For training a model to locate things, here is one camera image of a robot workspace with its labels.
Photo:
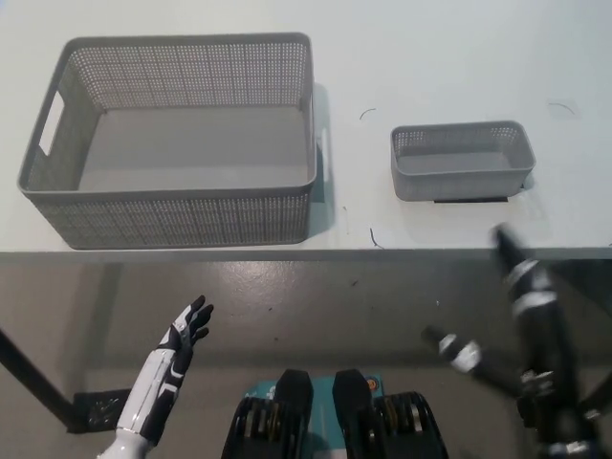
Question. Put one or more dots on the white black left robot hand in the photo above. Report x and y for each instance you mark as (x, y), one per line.
(167, 368)

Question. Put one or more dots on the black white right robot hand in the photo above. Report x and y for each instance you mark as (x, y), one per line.
(545, 334)

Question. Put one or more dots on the small grey perforated basket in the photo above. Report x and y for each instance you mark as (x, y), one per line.
(454, 184)

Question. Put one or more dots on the black table leg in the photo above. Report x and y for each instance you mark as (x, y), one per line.
(33, 370)

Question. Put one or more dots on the black tape patch on table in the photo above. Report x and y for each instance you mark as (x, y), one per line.
(471, 200)

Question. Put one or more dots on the large grey perforated basket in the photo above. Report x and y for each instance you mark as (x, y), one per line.
(191, 215)

